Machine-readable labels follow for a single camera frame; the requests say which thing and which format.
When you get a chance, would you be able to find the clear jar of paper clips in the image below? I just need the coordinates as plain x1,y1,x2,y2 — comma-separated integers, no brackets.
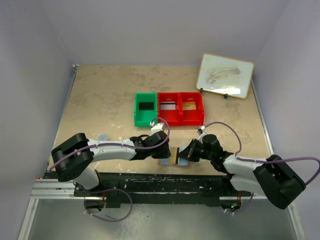
96,133,109,141

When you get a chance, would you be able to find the middle red plastic bin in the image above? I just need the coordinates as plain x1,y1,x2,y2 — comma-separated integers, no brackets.
157,92,181,127

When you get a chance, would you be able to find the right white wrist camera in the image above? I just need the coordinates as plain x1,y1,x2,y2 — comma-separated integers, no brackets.
197,126,206,136

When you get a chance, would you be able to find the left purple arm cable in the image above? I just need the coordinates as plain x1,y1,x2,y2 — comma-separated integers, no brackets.
48,117,171,173

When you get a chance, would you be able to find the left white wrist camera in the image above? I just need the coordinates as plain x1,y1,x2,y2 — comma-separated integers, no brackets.
150,122,166,135

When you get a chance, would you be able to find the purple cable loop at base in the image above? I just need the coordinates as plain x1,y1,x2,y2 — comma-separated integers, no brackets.
83,186,135,223

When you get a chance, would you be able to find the right red plastic bin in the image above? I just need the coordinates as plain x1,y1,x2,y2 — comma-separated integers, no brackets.
180,91,205,126

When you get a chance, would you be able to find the gold card in red bin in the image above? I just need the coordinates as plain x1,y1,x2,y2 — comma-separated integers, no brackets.
182,101,197,111

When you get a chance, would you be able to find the small framed whiteboard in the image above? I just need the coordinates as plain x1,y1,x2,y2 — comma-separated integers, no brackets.
196,53,255,99

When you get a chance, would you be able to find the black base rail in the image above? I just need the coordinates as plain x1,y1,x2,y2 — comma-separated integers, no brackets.
74,172,239,208

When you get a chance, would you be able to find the black card in green bin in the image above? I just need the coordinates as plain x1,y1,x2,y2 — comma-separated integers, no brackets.
138,102,155,111

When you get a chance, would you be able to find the gold card from holder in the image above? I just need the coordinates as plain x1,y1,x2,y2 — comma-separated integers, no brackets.
168,147,181,166

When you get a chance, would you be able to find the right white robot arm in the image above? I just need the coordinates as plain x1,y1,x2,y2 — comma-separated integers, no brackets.
178,134,306,210

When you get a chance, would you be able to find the white card in red bin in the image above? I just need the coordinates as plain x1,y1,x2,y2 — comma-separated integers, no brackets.
160,101,177,111

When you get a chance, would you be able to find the red plastic bin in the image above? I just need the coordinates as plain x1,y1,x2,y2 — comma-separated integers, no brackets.
157,92,181,127
180,91,205,126

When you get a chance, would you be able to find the pink leather card holder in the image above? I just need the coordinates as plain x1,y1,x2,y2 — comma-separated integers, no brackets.
157,146,191,168

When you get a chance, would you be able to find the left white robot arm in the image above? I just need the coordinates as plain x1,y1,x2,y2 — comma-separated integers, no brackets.
49,130,171,191

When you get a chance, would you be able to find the green plastic bin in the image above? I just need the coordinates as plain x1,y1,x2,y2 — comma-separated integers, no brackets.
133,92,158,127

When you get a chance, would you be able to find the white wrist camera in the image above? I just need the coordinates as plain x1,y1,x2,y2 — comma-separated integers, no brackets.
150,122,166,135
197,126,206,136

